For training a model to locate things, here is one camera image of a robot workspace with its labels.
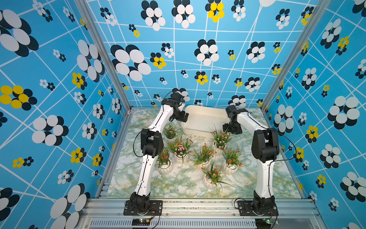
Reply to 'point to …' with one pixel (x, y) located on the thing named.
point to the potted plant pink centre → (180, 149)
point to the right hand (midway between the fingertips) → (232, 132)
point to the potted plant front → (211, 179)
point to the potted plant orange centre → (203, 158)
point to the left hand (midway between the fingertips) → (182, 116)
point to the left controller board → (140, 222)
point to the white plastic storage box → (202, 120)
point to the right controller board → (263, 223)
